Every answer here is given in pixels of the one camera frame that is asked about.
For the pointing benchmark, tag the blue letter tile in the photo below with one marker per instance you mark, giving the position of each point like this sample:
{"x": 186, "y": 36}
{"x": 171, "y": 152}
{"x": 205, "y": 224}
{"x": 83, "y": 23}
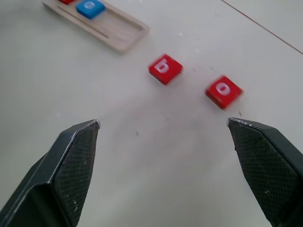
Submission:
{"x": 90, "y": 8}

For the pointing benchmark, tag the wooden tray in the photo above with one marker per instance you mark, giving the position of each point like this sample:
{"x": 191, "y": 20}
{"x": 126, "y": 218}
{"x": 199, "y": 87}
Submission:
{"x": 113, "y": 28}

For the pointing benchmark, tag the red tile letter o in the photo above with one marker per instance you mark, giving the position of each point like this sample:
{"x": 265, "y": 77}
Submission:
{"x": 223, "y": 92}

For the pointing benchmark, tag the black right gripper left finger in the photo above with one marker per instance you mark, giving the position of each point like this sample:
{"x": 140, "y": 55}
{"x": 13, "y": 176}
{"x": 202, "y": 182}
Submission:
{"x": 59, "y": 175}

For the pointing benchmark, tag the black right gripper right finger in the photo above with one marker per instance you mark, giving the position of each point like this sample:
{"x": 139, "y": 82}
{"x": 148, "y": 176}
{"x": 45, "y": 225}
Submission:
{"x": 270, "y": 165}

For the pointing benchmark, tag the red tile letter b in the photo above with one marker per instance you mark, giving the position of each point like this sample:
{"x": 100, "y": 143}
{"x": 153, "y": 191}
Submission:
{"x": 165, "y": 69}

